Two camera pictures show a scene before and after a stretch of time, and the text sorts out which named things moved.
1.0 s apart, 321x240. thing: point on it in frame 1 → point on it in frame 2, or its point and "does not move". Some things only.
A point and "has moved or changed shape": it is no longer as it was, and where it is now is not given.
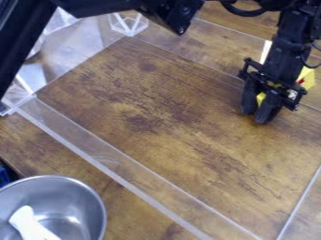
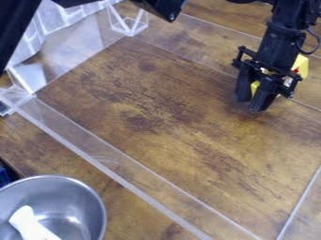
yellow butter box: [306, 81] has moved or changed shape
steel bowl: [66, 207] does not move
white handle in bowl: [26, 225] does not move
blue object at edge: [5, 178] does not move
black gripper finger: [270, 107] → [264, 94]
